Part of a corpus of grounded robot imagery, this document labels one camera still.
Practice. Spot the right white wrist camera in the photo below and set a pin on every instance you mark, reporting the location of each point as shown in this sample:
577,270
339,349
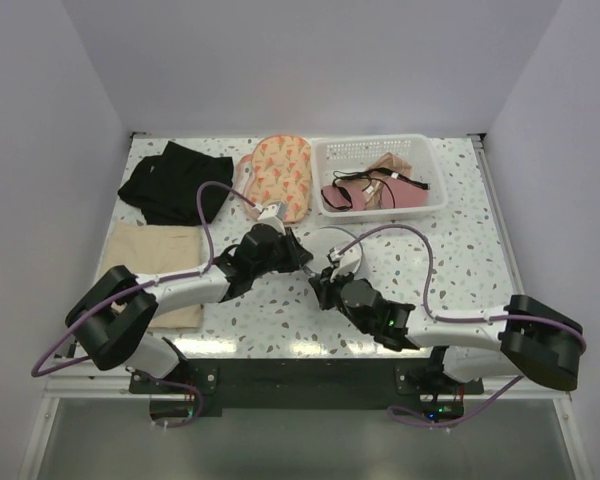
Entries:
344,260

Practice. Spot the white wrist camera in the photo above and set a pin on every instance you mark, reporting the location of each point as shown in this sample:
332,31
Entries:
275,210
344,260

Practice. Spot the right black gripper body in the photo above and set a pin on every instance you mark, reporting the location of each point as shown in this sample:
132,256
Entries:
339,283

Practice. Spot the black garment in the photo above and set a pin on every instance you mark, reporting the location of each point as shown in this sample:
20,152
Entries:
164,187

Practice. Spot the white plastic basket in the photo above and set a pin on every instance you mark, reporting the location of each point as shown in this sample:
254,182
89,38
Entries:
354,154

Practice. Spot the pink beige bra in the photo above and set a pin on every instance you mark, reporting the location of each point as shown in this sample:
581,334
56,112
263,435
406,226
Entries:
384,183

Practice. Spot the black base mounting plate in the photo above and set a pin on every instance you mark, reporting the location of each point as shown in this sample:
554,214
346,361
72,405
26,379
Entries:
207,387

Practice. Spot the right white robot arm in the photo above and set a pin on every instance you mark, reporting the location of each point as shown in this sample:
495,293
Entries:
523,337

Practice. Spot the round white mesh laundry bag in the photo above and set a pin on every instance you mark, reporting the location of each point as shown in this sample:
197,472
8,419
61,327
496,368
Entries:
320,242

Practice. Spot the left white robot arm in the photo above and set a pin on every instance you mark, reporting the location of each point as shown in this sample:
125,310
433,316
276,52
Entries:
111,321

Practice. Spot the beige folded garment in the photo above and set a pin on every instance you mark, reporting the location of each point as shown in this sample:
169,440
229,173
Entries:
151,249

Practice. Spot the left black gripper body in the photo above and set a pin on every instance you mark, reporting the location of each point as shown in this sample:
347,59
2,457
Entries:
290,251

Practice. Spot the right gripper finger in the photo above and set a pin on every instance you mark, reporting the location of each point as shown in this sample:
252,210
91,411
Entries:
326,296
322,280

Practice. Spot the tulip print mesh laundry bag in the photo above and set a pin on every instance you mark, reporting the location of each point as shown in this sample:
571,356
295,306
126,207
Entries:
279,170

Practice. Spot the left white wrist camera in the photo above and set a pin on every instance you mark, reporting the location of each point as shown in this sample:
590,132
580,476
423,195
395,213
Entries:
275,210

